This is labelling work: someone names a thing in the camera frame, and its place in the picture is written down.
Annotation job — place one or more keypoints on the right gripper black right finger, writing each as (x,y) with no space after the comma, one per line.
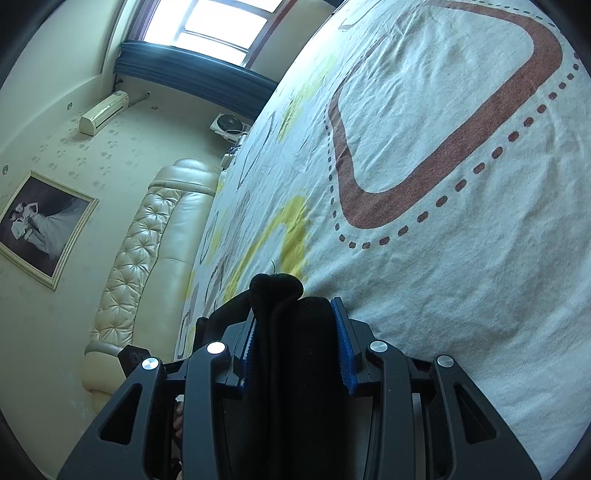
(419,419)

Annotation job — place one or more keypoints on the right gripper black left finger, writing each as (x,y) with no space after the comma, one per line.
(170,419)

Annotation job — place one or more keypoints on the black pants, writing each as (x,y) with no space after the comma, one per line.
(299,424)

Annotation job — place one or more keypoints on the cream tufted leather headboard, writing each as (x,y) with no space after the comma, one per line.
(143,298)

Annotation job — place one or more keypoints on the white desk fan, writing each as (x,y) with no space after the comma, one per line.
(229,127)

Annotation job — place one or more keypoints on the framed wedding photo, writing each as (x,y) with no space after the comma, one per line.
(40,224)

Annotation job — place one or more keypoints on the dark blue curtain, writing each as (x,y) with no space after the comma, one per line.
(227,85)

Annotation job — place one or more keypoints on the patterned white bed sheet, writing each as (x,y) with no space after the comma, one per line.
(429,163)

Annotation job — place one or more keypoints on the wall air conditioner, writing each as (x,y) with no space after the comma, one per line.
(96,118)

